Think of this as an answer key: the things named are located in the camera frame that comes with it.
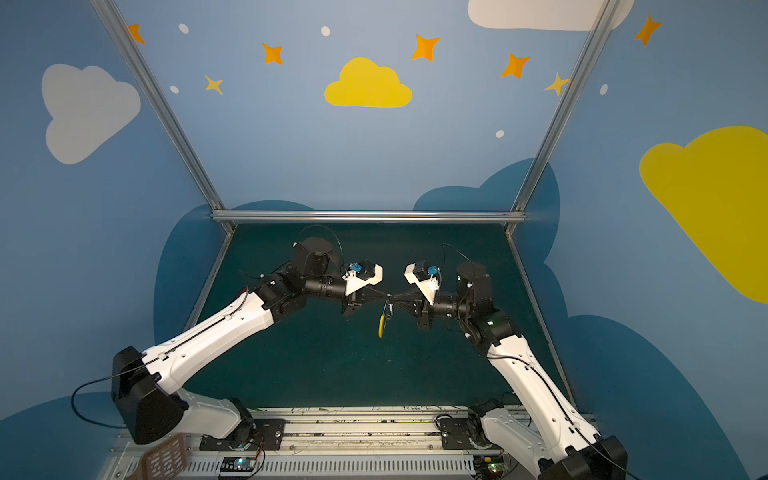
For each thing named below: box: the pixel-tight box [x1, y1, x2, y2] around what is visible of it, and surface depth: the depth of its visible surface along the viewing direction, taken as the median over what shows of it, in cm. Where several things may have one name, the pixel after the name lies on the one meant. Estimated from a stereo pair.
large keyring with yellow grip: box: [377, 299, 394, 339], surface depth 69 cm
